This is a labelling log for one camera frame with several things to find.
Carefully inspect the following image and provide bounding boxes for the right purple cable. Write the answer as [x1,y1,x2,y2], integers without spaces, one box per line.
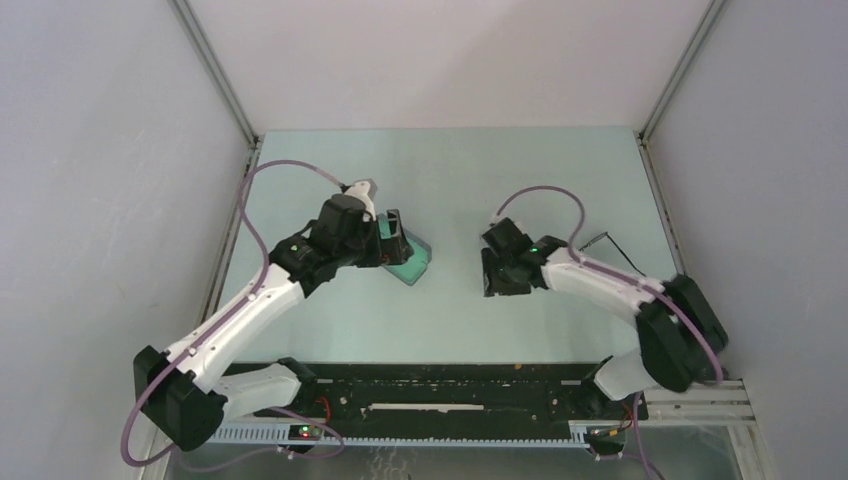
[493,186,725,480]

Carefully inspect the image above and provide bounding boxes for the right aluminium frame post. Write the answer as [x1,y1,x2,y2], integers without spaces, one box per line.
[638,0,731,144]

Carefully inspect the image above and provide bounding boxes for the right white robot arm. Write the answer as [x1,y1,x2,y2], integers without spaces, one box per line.
[481,218,729,418]

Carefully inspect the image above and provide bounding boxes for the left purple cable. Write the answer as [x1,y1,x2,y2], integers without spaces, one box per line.
[119,158,348,473]

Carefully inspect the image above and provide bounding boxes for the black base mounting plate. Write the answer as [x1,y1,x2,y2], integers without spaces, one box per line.
[225,361,651,442]

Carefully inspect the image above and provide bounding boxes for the grey slotted cable duct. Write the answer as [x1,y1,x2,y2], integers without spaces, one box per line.
[203,421,625,449]

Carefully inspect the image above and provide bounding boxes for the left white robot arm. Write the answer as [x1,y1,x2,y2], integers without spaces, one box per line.
[130,194,414,452]

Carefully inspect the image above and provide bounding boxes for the left aluminium frame post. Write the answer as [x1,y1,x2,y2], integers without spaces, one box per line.
[168,0,260,149]

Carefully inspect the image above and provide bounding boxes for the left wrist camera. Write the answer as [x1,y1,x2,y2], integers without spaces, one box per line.
[341,178,378,222]

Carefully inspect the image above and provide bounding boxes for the grey-blue glasses case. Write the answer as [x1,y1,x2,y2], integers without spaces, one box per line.
[382,227,433,286]

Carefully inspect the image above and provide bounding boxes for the purple cable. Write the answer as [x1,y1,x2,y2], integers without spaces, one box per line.
[493,186,725,480]
[119,158,348,473]

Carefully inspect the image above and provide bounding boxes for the aluminium frame post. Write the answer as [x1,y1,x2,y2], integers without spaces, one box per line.
[638,0,731,144]
[168,0,260,149]

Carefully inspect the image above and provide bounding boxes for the black thin-frame sunglasses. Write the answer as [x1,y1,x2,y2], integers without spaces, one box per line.
[578,231,646,276]

